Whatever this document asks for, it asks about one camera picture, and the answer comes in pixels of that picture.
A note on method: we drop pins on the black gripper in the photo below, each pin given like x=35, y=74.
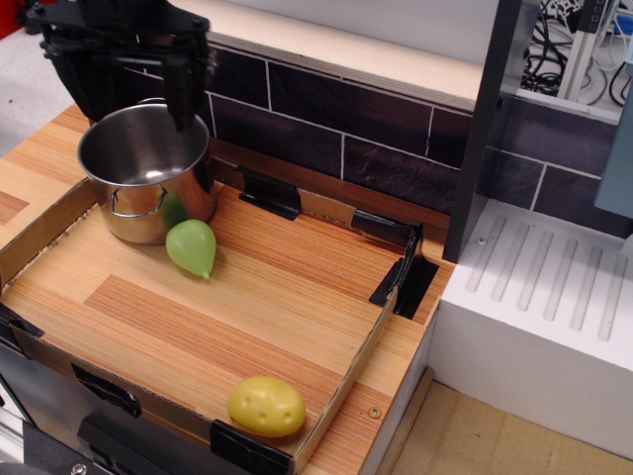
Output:
x=77, y=34

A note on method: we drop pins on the metal pot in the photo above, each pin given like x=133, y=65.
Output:
x=146, y=174

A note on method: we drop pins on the cardboard fence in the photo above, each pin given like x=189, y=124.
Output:
x=118, y=353

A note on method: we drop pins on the green toy pear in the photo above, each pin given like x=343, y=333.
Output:
x=192, y=246

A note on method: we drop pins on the dark tiled backsplash shelf unit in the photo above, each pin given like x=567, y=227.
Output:
x=396, y=131

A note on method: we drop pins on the yellow toy potato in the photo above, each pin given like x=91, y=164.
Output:
x=267, y=406

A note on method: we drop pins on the white dish drainer sink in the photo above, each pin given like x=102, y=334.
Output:
x=536, y=320

